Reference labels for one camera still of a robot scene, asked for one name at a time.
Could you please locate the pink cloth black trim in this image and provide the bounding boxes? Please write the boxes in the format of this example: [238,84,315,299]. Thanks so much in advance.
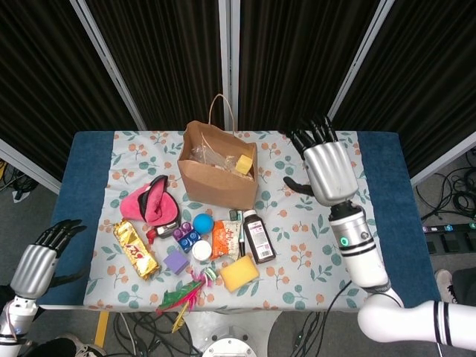
[119,174,180,227]

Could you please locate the purple foam cube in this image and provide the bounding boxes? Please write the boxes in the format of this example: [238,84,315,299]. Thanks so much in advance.
[163,248,190,275]

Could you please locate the clear plastic bag of bread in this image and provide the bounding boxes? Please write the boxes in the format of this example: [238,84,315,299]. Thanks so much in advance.
[189,147,242,173]

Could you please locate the black floor cable bundle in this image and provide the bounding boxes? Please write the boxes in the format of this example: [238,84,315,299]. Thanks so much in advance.
[274,311,335,357]
[0,158,42,204]
[414,147,476,224]
[111,311,204,357]

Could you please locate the brown paper bag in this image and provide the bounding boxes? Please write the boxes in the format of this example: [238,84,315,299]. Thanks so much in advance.
[177,93,258,211]

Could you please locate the colourful feather shuttlecock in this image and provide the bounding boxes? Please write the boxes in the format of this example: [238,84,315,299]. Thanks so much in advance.
[155,267,217,334]

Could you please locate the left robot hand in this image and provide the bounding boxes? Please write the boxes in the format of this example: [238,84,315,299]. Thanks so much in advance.
[10,219,90,300]

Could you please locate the blue ball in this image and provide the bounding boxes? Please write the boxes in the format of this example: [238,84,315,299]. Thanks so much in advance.
[193,214,215,236]

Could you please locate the black bottle red cap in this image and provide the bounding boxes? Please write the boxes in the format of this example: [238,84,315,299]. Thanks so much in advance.
[146,222,179,245]

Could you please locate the floral print tablecloth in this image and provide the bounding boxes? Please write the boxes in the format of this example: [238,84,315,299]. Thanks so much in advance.
[84,129,393,312]

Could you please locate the clear tub of clips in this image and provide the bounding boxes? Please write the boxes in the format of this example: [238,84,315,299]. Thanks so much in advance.
[191,239,212,261]

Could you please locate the brown liquid bottle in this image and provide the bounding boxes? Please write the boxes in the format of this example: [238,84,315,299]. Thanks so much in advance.
[243,210,277,265]

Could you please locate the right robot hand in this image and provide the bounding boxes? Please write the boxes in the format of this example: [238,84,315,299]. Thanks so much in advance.
[283,117,361,208]

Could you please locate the orange snack packet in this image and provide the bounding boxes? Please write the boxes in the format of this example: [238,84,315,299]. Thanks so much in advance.
[210,219,242,260]

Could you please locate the gold foil biscuit pack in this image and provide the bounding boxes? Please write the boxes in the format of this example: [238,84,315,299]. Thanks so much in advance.
[112,219,160,280]

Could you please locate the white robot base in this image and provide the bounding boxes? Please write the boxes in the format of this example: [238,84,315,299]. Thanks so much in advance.
[185,310,283,357]

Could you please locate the yellow floor tape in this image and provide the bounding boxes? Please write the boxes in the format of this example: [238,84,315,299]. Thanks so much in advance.
[91,311,111,349]

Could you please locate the purple blue toy block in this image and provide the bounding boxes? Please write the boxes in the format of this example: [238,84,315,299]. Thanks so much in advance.
[172,222,204,254]

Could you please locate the black partition panel white frame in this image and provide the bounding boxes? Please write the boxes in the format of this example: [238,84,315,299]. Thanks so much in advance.
[80,0,234,131]
[0,0,146,194]
[321,0,476,187]
[226,0,395,131]

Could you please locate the white sneaker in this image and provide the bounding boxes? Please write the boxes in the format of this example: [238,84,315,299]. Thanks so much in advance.
[55,334,107,357]
[434,269,460,313]

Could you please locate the blue table cover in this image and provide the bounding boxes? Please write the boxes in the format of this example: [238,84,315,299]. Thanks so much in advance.
[39,129,442,309]

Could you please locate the yellow sponge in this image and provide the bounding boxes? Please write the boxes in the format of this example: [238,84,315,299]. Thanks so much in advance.
[219,254,260,293]

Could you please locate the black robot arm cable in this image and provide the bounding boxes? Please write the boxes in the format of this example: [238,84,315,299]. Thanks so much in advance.
[325,280,353,312]

